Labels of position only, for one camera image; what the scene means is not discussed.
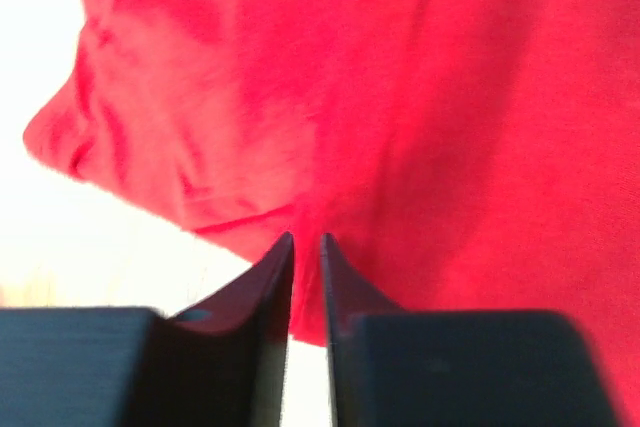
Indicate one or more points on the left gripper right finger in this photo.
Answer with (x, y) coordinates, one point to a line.
(369, 347)

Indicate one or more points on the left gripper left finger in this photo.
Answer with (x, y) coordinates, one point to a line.
(221, 361)

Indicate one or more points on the red t shirt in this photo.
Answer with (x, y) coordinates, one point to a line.
(464, 153)

